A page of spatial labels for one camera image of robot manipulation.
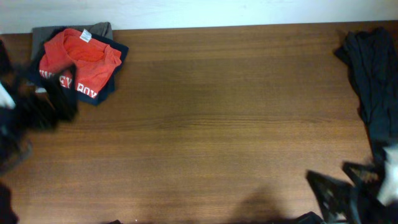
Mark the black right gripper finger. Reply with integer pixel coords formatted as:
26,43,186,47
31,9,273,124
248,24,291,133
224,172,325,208
306,170,354,223
342,162,385,196

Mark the red soccer t-shirt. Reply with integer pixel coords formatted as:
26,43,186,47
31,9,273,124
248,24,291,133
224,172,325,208
38,28,122,100

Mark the navy garment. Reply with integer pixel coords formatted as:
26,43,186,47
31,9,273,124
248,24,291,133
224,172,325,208
28,27,129,105

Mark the grey garment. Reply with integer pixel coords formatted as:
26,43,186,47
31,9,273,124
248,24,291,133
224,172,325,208
32,22,113,60

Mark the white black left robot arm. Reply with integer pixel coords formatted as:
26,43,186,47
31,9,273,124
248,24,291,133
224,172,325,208
1,43,78,175

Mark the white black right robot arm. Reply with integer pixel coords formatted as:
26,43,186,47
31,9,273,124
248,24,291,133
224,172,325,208
294,162,397,224

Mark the black crumpled garment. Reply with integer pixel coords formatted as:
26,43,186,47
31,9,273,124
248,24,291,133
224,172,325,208
334,27,397,163

